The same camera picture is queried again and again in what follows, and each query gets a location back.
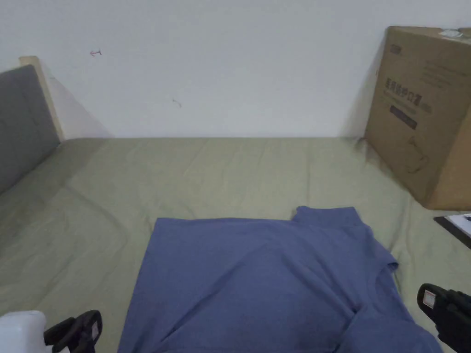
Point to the grey padded headboard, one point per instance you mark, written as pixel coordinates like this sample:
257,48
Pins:
22,125

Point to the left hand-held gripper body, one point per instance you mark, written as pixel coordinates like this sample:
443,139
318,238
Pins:
18,332

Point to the black clipboard with white paper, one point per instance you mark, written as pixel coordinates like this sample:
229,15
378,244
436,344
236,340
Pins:
456,226

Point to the brown cardboard carton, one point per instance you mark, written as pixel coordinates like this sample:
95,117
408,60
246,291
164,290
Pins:
423,110

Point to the bed with pale green sheet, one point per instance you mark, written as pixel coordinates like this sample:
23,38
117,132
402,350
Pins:
228,173

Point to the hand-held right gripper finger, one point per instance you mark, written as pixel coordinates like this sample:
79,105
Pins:
447,316

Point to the blue shirt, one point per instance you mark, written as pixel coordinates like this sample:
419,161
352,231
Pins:
250,279

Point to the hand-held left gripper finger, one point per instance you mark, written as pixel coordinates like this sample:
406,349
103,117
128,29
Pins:
75,332

